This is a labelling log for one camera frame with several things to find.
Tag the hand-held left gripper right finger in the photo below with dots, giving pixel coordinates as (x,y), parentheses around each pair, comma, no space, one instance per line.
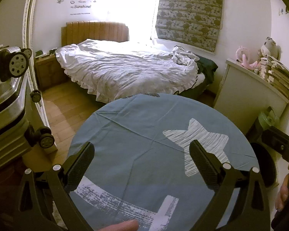
(203,163)

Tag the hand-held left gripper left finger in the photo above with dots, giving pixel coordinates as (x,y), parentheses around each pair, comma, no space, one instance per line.
(80,163)

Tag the person's right hand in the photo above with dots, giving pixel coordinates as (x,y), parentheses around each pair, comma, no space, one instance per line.
(280,195)

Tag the person's left hand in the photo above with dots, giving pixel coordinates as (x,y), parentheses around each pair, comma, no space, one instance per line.
(122,225)

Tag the blue star print tablecloth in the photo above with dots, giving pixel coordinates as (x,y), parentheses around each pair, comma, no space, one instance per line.
(134,137)

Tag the white cabinet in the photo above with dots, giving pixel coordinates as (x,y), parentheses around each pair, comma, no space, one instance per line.
(243,93)

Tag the stack of books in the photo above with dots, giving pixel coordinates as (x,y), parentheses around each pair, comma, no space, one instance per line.
(279,77)

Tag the pink plush toy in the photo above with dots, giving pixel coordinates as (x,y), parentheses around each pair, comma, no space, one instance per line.
(245,61)

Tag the dark green blanket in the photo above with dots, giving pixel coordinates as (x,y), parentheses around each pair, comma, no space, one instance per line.
(208,68)

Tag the wooden nightstand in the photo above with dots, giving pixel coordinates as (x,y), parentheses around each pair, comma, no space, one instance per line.
(48,72)

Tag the grey plush toy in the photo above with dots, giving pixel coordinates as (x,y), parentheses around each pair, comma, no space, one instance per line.
(269,47)

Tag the white ruffled duvet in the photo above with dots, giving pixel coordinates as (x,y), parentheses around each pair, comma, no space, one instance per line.
(122,69)

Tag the silver ribbed suitcase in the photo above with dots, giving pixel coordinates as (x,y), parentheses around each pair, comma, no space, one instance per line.
(2,96)

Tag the crumpled white cloth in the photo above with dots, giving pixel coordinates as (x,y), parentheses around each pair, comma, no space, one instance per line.
(183,55)

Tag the bed with tan headboard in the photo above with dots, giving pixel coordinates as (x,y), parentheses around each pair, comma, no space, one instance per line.
(96,32)

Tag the floral roman blind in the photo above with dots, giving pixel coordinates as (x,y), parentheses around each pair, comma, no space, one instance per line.
(190,12)

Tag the small animal wall stickers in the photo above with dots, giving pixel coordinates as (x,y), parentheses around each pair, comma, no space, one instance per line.
(281,10)

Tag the white door frame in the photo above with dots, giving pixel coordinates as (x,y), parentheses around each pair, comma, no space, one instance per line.
(31,28)

